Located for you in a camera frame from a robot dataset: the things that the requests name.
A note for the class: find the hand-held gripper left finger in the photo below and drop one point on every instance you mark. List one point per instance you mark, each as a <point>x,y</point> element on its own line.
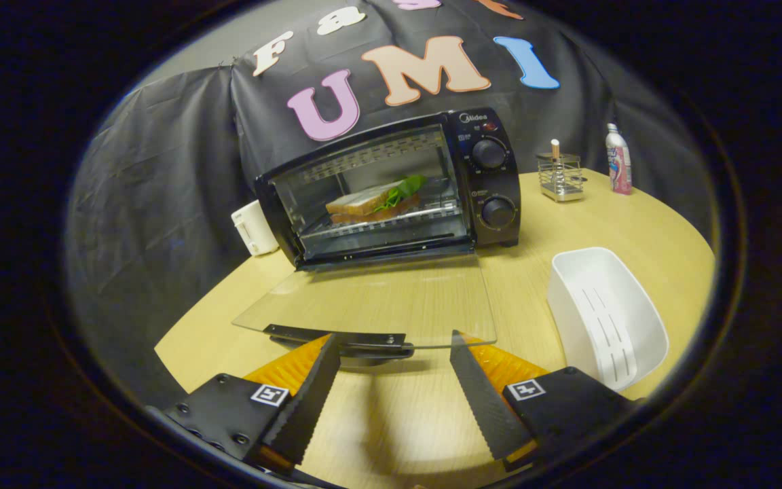
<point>306,401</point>

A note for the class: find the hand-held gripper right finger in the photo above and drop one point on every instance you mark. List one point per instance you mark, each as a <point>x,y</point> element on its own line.
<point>482,401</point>

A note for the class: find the lettuce sandwich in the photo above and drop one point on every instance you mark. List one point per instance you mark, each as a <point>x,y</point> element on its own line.
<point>364,202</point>

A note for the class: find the black toaster oven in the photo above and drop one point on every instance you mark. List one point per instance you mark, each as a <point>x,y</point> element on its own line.
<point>496,180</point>

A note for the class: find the white bread toaster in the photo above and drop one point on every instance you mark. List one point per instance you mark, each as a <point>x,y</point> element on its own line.
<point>255,227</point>

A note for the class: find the white plastic tray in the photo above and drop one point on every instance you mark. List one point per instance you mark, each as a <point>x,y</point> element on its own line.
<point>608,319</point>

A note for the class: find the small stick in basket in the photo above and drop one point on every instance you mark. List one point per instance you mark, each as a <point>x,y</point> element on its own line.
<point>555,151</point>

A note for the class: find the black backdrop cloth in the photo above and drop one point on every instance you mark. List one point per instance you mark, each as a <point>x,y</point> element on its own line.
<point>160,170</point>

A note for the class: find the white and pink bottle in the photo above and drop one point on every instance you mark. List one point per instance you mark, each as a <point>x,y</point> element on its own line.
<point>618,163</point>

